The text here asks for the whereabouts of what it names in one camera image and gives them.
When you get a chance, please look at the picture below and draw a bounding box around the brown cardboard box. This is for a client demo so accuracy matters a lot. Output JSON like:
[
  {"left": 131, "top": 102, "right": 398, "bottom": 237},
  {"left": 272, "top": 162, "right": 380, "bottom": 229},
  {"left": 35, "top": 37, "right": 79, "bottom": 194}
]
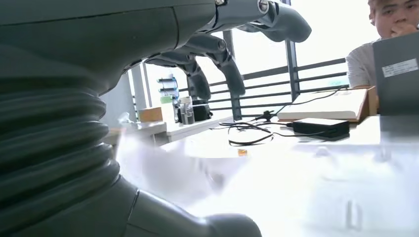
[{"left": 137, "top": 107, "right": 164, "bottom": 123}]

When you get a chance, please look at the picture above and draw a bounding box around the white bottle green label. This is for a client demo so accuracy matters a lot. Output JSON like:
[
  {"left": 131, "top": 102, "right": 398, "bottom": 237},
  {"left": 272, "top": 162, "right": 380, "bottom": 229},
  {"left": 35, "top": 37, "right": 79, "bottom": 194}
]
[{"left": 159, "top": 95, "right": 176, "bottom": 125}]

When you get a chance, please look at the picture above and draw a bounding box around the clear plastic container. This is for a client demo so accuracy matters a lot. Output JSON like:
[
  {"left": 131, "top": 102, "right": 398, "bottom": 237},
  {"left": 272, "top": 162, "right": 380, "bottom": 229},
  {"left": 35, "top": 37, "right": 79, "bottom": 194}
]
[{"left": 178, "top": 96, "right": 196, "bottom": 125}]

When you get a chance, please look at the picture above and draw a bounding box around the white side table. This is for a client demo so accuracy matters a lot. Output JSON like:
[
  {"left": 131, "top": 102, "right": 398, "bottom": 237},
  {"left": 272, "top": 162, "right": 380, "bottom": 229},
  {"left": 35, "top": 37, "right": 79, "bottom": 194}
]
[{"left": 104, "top": 115, "right": 234, "bottom": 147}]

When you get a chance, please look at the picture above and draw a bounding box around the black box device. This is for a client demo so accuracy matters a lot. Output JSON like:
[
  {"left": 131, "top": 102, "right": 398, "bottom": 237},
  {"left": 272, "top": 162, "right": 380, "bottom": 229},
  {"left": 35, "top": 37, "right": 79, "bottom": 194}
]
[{"left": 192, "top": 99, "right": 214, "bottom": 122}]

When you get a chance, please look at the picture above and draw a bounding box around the dark window railing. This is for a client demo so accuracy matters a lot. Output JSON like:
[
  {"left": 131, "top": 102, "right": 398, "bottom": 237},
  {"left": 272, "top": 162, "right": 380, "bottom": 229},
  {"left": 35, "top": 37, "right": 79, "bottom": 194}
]
[{"left": 130, "top": 0, "right": 350, "bottom": 121}]

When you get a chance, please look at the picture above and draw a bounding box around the white open notebook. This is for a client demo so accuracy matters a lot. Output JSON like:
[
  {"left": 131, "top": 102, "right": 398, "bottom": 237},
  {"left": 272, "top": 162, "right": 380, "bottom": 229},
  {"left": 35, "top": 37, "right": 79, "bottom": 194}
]
[{"left": 276, "top": 85, "right": 377, "bottom": 123}]

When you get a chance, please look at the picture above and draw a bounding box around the black power adapter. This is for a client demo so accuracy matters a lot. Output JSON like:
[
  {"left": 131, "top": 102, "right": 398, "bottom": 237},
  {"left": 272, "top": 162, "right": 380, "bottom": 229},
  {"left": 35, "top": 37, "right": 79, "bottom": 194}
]
[{"left": 291, "top": 118, "right": 350, "bottom": 142}]

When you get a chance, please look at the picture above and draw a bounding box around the person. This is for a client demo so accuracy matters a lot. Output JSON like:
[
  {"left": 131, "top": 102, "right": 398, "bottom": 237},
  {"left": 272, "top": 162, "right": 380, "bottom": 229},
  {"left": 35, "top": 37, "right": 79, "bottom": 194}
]
[{"left": 345, "top": 0, "right": 419, "bottom": 89}]

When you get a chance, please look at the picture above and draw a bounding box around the black adapter cable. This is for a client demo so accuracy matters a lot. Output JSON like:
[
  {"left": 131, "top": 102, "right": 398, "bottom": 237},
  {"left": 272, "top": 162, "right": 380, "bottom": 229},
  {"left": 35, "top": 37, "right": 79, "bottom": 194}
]
[{"left": 209, "top": 120, "right": 328, "bottom": 147}]

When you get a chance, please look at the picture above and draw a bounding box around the thin black cable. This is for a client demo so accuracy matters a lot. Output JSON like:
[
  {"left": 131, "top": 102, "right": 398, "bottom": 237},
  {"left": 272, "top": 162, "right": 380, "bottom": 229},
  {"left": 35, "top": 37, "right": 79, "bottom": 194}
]
[{"left": 254, "top": 85, "right": 348, "bottom": 122}]

